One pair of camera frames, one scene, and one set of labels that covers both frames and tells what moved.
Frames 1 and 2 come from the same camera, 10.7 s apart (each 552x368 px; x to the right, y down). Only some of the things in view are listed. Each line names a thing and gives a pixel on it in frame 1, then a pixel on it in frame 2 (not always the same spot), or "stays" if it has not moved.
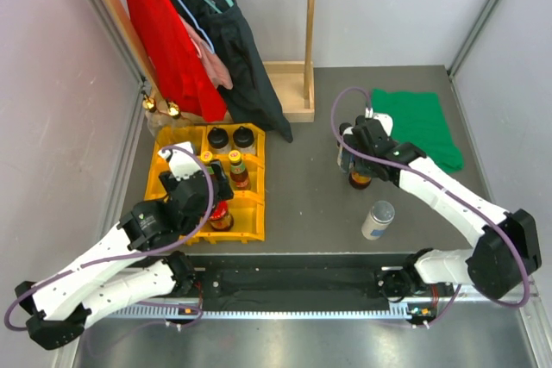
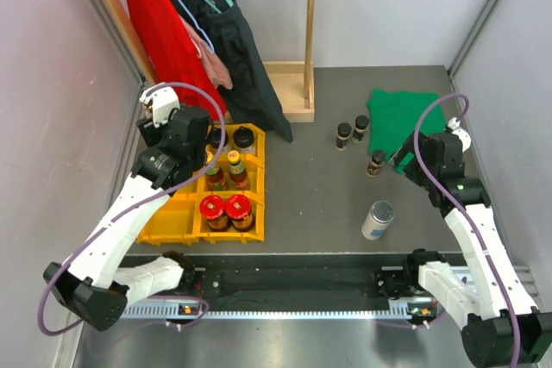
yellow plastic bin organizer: x=239 y=151 stays
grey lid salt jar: x=381 y=215 stays
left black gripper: x=226 y=193 to x=151 y=134
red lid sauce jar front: x=220 y=219 stays
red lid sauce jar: x=358 y=181 to x=237 y=209
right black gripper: x=351 y=140 to x=410 y=169
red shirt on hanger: x=173 y=57 stays
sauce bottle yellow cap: x=238 y=175 stays
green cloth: x=417 y=118 stays
